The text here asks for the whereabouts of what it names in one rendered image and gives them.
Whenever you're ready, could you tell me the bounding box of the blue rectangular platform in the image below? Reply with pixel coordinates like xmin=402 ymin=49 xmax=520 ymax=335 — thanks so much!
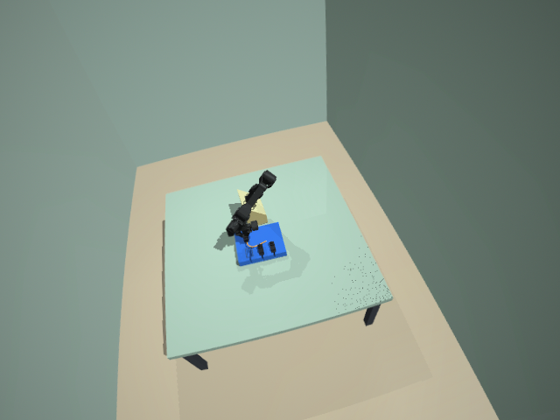
xmin=234 ymin=222 xmax=287 ymax=266

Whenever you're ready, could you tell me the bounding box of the black micro servo with orange cable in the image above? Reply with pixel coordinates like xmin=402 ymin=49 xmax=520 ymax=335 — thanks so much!
xmin=241 ymin=230 xmax=259 ymax=248

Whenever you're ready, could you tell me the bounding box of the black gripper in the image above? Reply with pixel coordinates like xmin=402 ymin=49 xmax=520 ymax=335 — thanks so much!
xmin=227 ymin=220 xmax=259 ymax=238

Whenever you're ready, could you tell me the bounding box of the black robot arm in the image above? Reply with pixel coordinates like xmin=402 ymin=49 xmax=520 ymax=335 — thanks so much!
xmin=226 ymin=170 xmax=277 ymax=235

